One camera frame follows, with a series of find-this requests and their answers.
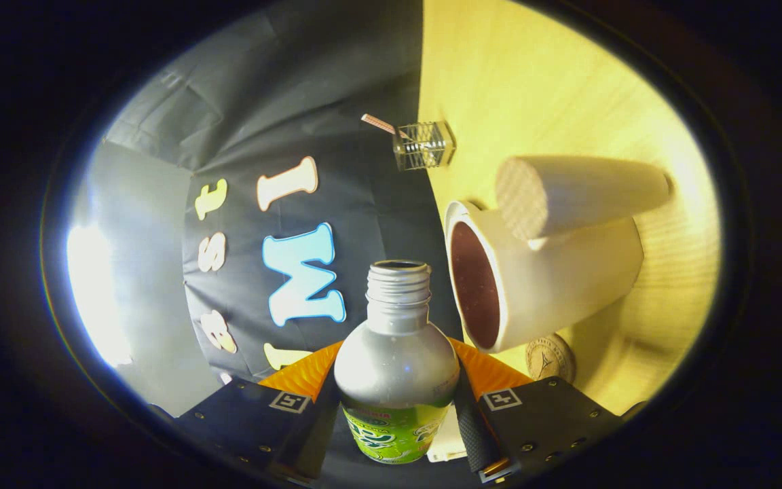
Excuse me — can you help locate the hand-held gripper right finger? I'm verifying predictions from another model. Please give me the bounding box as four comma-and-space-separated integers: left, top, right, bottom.
447, 338, 646, 484

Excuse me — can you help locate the round cork coaster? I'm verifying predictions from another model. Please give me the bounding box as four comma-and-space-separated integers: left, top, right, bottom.
525, 333, 576, 383

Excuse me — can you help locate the black backdrop cloth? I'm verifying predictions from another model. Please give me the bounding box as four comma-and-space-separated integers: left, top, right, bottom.
103, 0, 463, 489

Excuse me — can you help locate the wooden table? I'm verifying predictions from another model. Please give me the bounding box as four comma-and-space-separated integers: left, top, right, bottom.
418, 0, 721, 416

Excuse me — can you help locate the white cup with wooden handle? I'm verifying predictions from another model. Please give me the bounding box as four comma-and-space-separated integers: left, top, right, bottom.
444, 155, 672, 354

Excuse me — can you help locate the wire mesh basket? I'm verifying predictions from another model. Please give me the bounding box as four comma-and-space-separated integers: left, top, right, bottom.
392, 121, 456, 171

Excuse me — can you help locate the pink striped straw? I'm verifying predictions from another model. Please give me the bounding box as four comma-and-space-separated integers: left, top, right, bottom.
362, 113, 398, 135

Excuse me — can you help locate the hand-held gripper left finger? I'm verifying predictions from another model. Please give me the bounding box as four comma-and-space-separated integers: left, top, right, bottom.
153, 342, 344, 484

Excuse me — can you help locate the silver bottle with green label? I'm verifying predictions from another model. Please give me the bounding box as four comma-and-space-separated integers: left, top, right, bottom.
333, 260, 461, 465

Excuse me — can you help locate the white toaster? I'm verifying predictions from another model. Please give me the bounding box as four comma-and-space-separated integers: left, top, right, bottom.
428, 404, 468, 463

